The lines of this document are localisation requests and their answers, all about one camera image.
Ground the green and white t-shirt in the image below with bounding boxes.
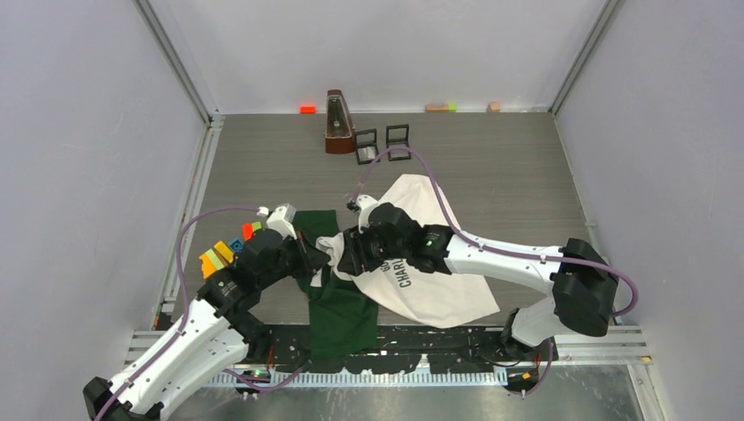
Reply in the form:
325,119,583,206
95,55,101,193
293,174,500,360

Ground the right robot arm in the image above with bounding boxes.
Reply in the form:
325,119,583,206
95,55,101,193
329,203,619,360

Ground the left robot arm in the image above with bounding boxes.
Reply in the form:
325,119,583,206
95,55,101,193
83,229,331,420

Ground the black box with blue brooch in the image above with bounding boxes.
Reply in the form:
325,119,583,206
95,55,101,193
353,128,379,165

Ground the black box with gold brooch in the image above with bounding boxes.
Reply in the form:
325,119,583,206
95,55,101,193
385,124,411,161

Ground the red wooden block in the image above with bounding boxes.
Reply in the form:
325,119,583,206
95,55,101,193
242,224,254,241

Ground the pile of colourful toy bricks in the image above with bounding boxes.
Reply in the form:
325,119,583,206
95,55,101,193
199,239,243,281

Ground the brown wooden metronome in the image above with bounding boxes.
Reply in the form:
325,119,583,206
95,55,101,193
325,89,354,154

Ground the tan and green block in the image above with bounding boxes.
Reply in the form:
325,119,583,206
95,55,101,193
425,103,458,113

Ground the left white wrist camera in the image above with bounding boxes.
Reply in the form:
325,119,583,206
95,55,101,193
256,203,297,239

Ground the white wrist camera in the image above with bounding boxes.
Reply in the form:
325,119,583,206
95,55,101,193
256,203,297,239
347,195,379,232

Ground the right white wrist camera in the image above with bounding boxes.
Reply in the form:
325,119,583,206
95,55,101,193
347,195,379,232

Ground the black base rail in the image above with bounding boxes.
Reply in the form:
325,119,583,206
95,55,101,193
240,325,548,375

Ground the red block at wall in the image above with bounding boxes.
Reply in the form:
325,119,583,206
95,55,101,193
299,104,317,114

